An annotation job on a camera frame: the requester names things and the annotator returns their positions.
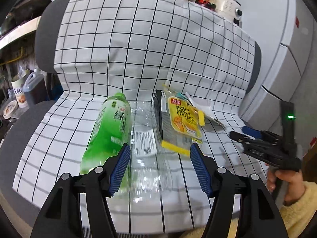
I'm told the yellow snack packet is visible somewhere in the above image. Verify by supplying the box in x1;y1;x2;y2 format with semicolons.
156;85;205;156

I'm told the white checkered cloth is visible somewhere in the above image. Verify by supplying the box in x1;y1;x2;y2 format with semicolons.
12;0;269;235

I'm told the white countertop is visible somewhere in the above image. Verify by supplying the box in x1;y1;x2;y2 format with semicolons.
0;16;41;49

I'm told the grey jug with handle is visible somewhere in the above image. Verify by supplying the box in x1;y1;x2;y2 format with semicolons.
23;69;49;108

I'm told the yellow fuzzy sleeve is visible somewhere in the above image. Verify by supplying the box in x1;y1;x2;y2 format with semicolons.
178;181;317;238

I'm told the grey office chair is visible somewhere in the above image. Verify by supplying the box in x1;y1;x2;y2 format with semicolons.
0;0;263;228

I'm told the white kitchen appliance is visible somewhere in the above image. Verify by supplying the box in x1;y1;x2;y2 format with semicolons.
212;0;243;26

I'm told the white paper napkin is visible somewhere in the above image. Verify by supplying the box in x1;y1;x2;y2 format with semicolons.
185;92;225;127

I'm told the clear plastic container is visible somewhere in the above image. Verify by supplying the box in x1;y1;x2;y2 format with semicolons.
129;101;173;203

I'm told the green tea bottle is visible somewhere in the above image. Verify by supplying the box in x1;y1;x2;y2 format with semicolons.
79;93;132;175

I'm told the grey refrigerator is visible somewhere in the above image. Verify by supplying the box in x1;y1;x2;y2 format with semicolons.
234;0;317;134

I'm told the white paper tub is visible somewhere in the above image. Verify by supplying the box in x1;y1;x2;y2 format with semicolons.
11;69;30;108

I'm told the right hand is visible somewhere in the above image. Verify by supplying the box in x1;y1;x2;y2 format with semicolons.
265;163;306;209

